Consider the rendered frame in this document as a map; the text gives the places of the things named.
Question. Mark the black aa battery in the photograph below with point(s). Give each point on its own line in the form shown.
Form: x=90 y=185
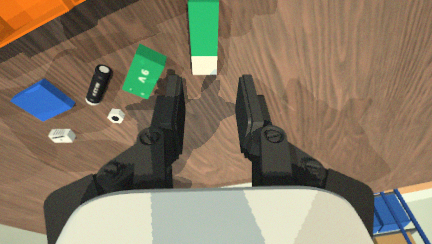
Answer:
x=98 y=84

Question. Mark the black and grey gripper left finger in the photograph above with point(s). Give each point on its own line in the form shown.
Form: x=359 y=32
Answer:
x=145 y=165

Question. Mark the blue rectangular block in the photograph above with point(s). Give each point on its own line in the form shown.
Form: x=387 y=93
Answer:
x=43 y=100

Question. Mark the white pencil sharpener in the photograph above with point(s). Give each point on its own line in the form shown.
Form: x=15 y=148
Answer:
x=62 y=135

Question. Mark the orange open-top bin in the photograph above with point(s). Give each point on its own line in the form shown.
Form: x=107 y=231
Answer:
x=18 y=17

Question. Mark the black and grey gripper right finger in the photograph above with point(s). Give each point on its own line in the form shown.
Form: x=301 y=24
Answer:
x=279 y=163

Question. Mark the white hex nut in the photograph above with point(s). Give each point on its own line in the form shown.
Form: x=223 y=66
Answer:
x=116 y=116

